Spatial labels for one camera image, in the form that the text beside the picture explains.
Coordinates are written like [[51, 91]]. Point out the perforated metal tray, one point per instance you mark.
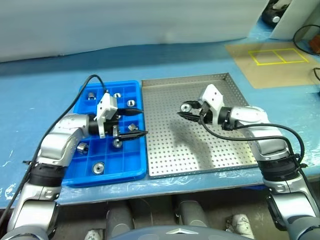
[[175, 155]]

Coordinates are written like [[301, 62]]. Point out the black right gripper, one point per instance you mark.
[[206, 115]]

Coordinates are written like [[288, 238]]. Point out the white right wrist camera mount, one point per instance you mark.
[[212, 96]]

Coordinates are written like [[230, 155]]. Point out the grey rounded cylinder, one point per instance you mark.
[[120, 217], [192, 215]]

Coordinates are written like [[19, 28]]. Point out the blue compartment tray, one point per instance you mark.
[[130, 160]]

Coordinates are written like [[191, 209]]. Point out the reddish brown object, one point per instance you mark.
[[316, 43]]

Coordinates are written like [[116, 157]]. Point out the white upright foam board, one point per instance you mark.
[[295, 17]]

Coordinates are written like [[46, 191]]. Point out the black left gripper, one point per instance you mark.
[[110, 127]]

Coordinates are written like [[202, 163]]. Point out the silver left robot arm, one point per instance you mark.
[[65, 130]]

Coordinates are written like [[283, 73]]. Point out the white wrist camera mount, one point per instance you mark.
[[212, 96], [105, 105]]

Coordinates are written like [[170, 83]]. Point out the blue-grey rounded chest shell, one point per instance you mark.
[[180, 233]]

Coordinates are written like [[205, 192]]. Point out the black device with white knob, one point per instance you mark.
[[268, 15]]

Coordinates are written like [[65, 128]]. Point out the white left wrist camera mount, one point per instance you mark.
[[105, 105]]

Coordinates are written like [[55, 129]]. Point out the brown mat with yellow grid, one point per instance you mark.
[[275, 75]]

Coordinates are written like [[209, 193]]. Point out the white backdrop sheet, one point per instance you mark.
[[125, 25]]

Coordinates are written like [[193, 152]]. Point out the white speckled rounded shape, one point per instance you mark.
[[93, 235], [240, 222]]

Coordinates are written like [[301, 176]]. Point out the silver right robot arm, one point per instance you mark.
[[250, 115]]

